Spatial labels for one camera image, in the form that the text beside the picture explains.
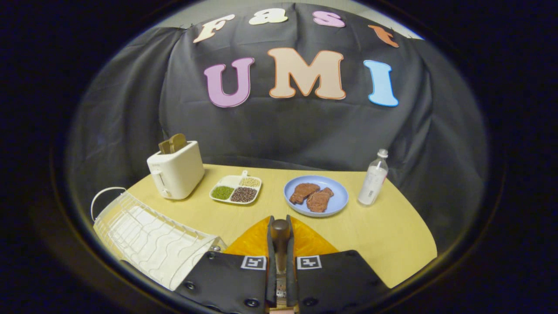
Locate white divided dish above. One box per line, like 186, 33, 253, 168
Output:
209, 170, 262, 205

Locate white wire dish rack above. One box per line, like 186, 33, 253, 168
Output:
90, 187, 227, 292

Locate black backdrop cloth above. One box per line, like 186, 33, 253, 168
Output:
65, 2, 489, 253

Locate brown meat piece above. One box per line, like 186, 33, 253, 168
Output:
306, 188, 334, 213
289, 183, 320, 205

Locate green mung beans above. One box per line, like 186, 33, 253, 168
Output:
211, 186, 235, 201

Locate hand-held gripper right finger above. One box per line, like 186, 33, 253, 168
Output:
286, 215, 390, 314

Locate dark brown rounded handle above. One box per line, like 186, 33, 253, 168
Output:
271, 219, 291, 280

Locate dark red beans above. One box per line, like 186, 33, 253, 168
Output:
230, 187, 258, 203

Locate white toaster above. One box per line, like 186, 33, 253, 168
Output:
146, 140, 205, 200

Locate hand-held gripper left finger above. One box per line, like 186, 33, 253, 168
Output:
174, 215, 278, 314

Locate light blue plate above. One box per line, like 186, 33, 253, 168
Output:
284, 175, 349, 218

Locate clear plastic bottle white label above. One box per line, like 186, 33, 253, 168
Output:
358, 149, 389, 206

